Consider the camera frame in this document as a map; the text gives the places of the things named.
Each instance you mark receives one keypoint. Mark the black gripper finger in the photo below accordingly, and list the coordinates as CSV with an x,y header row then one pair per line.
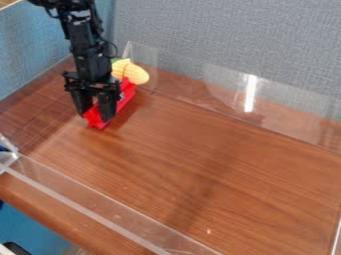
x,y
83,101
107,101

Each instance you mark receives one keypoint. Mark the red plastic block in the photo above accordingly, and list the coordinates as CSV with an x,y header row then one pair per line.
x,y
93,114

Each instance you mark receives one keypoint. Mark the clear acrylic barrier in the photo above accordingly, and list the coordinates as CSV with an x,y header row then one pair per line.
x,y
292,111
107,211

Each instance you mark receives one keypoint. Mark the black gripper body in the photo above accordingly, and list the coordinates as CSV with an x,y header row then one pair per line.
x,y
91,80

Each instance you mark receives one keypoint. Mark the clear acrylic back barrier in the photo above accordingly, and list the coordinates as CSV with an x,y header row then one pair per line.
x,y
292,111

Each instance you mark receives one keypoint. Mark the yellow green toy corn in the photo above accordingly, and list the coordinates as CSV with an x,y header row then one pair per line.
x,y
125,69

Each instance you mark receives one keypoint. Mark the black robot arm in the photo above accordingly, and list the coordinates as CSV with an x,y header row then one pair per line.
x,y
79,19

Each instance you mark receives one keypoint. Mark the clear acrylic front barrier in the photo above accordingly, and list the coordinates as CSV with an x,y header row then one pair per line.
x,y
107,211

